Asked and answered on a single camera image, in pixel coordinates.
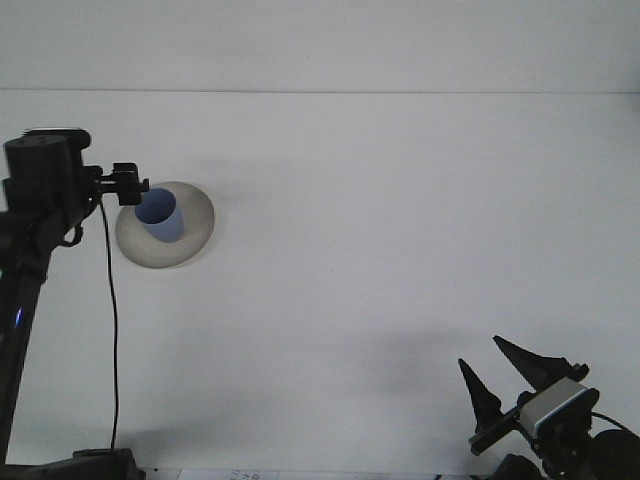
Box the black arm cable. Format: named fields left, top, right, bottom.
left=591, top=411, right=630, bottom=432
left=98, top=194, right=121, bottom=454

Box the pale round plate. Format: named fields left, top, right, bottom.
left=114, top=180, right=218, bottom=271

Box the grey camera box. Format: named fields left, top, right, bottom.
left=519, top=377, right=600, bottom=438
left=21, top=127, right=93, bottom=150

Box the pale blue cup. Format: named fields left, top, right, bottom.
left=133, top=187, right=186, bottom=245

